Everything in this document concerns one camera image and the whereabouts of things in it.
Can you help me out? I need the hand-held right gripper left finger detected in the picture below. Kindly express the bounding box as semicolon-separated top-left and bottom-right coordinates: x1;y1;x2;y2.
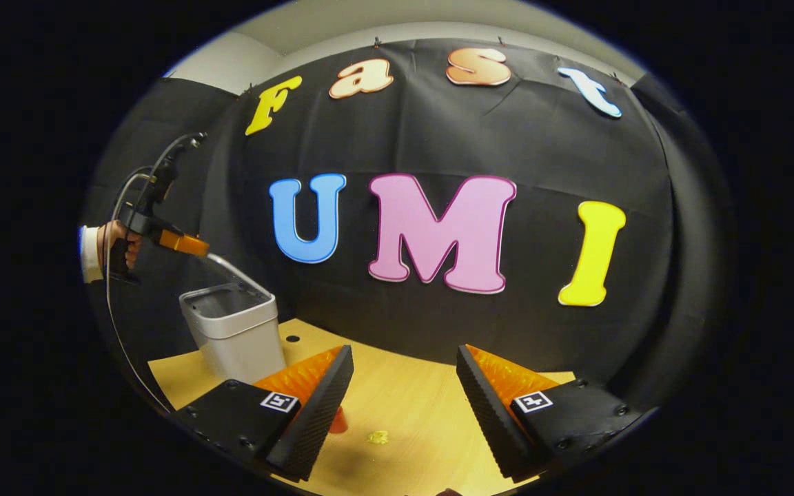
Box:
175;346;355;482

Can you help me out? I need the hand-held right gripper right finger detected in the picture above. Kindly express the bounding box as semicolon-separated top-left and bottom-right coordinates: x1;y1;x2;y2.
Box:
456;344;644;483

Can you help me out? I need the white desktop garbage bin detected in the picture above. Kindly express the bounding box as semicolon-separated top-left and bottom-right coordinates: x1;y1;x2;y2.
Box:
179;253;288;384

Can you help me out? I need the wooden desktop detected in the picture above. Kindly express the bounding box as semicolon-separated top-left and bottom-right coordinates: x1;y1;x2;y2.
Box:
147;318;577;496

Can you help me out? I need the black backdrop cloth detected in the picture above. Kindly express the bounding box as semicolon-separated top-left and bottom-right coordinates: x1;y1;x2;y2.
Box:
83;38;735;414

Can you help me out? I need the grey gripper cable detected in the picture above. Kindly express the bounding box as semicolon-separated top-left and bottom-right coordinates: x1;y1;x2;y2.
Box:
105;132;206;414

